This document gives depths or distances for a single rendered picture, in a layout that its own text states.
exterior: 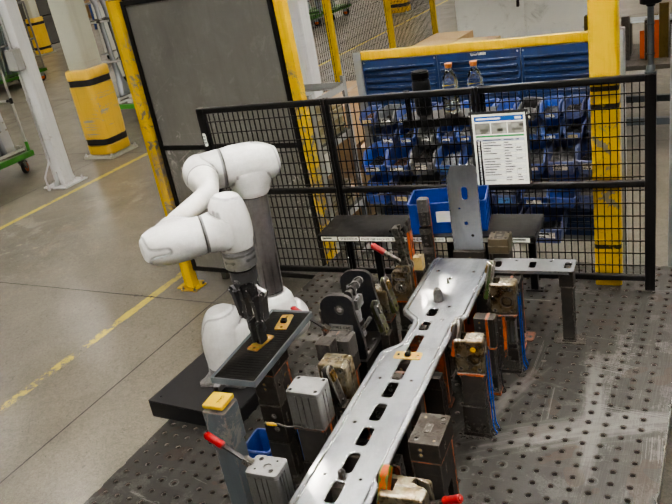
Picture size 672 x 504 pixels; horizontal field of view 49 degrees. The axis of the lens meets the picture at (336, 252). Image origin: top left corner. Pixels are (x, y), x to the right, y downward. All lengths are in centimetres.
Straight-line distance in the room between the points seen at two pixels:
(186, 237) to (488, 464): 109
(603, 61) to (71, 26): 761
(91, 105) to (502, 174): 731
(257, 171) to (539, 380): 117
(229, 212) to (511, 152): 139
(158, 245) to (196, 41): 283
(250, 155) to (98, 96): 730
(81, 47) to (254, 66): 543
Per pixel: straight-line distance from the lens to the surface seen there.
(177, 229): 193
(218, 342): 266
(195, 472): 251
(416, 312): 247
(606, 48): 287
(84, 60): 969
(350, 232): 309
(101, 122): 974
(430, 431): 190
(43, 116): 889
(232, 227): 193
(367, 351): 232
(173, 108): 491
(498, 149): 298
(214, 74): 462
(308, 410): 200
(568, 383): 261
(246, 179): 248
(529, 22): 879
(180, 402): 273
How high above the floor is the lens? 220
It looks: 24 degrees down
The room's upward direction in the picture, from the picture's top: 11 degrees counter-clockwise
